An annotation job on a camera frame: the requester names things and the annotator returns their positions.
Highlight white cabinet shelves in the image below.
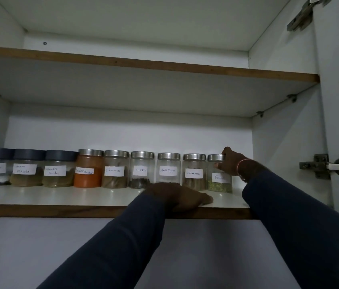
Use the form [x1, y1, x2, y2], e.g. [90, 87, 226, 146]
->
[0, 0, 339, 229]

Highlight red thread bracelet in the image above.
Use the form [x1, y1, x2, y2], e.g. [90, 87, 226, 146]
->
[236, 159, 250, 181]

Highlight person's left hand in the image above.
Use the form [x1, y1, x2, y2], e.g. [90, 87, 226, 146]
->
[143, 182, 214, 212]

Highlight person's right hand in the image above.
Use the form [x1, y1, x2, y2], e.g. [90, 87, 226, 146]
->
[214, 146, 249, 177]

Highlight metal cabinet hinge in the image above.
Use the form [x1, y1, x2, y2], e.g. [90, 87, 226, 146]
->
[287, 0, 336, 32]
[299, 149, 339, 186]

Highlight fennel jar steel lid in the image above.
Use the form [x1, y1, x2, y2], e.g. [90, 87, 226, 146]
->
[207, 154, 233, 193]

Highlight person's left forearm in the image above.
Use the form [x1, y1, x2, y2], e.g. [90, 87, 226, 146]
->
[37, 192, 167, 289]

